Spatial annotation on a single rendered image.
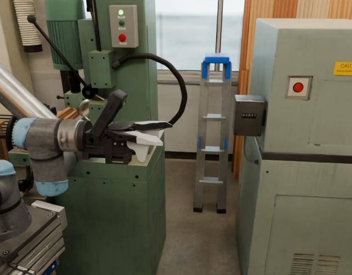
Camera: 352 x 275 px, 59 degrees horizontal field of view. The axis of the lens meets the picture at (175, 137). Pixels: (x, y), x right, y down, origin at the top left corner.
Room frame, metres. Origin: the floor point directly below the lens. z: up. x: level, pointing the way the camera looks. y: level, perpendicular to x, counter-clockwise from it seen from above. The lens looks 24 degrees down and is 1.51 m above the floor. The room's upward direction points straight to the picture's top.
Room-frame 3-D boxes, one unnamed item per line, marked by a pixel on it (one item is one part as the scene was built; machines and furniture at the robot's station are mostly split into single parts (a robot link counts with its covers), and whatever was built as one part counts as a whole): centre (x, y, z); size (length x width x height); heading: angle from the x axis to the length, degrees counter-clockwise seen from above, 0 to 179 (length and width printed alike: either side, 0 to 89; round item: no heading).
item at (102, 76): (1.36, 0.32, 1.23); 0.09 x 0.08 x 0.15; 81
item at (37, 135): (0.67, 0.31, 1.21); 0.11 x 0.08 x 0.09; 84
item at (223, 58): (2.09, -0.27, 0.58); 0.27 x 0.25 x 1.16; 175
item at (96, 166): (1.53, 0.38, 0.76); 0.57 x 0.45 x 0.09; 81
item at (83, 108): (1.40, 0.40, 1.02); 0.12 x 0.03 x 0.12; 81
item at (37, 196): (1.31, 0.68, 0.58); 0.12 x 0.08 x 0.08; 81
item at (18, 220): (0.83, 0.56, 0.87); 0.15 x 0.15 x 0.10
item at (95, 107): (1.36, 0.35, 1.02); 0.09 x 0.07 x 0.12; 171
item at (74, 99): (1.54, 0.49, 1.03); 0.14 x 0.07 x 0.09; 81
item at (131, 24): (1.36, 0.21, 1.40); 0.10 x 0.06 x 0.16; 81
